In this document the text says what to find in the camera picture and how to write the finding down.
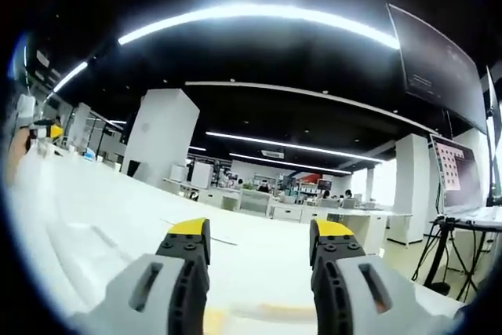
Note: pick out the narrow white square pillar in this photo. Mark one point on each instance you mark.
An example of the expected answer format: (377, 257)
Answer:
(413, 190)

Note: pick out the grey metal pole stand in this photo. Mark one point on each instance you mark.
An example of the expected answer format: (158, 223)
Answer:
(493, 135)

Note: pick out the wide white square pillar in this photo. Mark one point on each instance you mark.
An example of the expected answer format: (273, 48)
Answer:
(161, 139)

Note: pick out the black metal stand table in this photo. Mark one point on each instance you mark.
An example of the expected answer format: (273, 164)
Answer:
(451, 241)

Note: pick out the large dark hanging screen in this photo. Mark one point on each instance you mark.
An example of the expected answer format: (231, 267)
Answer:
(439, 64)

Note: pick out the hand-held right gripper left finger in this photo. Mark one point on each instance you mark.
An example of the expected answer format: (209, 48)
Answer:
(157, 288)

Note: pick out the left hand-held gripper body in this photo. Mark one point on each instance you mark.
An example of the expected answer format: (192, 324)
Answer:
(26, 109)

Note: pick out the long curved ceiling light strip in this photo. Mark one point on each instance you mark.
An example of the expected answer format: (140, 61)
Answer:
(243, 17)

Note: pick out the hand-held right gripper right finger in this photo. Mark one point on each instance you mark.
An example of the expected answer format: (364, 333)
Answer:
(353, 284)

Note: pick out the row of white office desks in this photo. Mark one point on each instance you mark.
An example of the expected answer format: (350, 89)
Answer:
(298, 205)

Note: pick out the monitor with pink grid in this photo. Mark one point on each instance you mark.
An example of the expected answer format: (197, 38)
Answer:
(459, 170)

